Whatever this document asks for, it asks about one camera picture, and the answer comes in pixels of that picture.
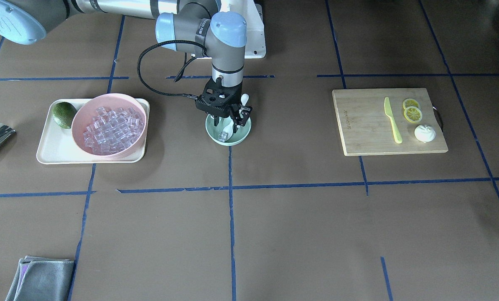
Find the mint green bowl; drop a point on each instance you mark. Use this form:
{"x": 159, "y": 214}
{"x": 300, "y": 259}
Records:
{"x": 214, "y": 131}

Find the lemon slice upper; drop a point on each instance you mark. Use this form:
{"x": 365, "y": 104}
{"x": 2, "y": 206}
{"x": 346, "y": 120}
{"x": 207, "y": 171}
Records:
{"x": 409, "y": 102}

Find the cream plastic tray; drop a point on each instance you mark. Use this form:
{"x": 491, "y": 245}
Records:
{"x": 57, "y": 145}

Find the bamboo cutting board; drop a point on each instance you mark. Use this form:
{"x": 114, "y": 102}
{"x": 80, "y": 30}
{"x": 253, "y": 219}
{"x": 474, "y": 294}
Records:
{"x": 366, "y": 131}

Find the white steamed bun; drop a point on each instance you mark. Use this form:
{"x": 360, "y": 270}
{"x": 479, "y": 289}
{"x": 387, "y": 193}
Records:
{"x": 425, "y": 133}

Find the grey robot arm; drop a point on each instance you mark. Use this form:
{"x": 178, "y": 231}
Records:
{"x": 196, "y": 27}

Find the lemon slice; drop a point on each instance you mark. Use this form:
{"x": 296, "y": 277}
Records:
{"x": 409, "y": 102}
{"x": 413, "y": 114}

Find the green lime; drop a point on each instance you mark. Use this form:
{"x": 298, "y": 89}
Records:
{"x": 63, "y": 114}

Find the folded grey cloth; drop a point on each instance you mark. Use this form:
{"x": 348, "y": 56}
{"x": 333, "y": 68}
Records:
{"x": 41, "y": 279}

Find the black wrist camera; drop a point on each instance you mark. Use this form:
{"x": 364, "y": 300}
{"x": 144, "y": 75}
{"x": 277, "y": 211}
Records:
{"x": 215, "y": 101}

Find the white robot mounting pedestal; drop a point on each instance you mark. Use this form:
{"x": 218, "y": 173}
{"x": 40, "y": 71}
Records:
{"x": 252, "y": 12}

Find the yellow plastic knife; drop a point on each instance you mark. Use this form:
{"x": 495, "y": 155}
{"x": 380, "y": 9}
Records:
{"x": 394, "y": 127}

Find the clear ice cubes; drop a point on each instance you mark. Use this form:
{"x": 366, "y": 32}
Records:
{"x": 113, "y": 131}

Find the white plastic spoon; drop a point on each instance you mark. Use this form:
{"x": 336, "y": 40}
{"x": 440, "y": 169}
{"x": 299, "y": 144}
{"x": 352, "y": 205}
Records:
{"x": 244, "y": 99}

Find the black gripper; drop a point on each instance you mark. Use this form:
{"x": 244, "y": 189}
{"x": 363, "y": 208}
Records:
{"x": 235, "y": 96}

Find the pink bowl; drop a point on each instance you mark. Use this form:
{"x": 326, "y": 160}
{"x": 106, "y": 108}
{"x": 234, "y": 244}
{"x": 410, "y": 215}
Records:
{"x": 113, "y": 101}

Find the lemon slice lower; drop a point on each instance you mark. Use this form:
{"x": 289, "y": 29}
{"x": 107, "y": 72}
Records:
{"x": 413, "y": 114}

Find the single clear ice cube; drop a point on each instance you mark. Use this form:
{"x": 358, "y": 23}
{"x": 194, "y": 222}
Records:
{"x": 223, "y": 136}

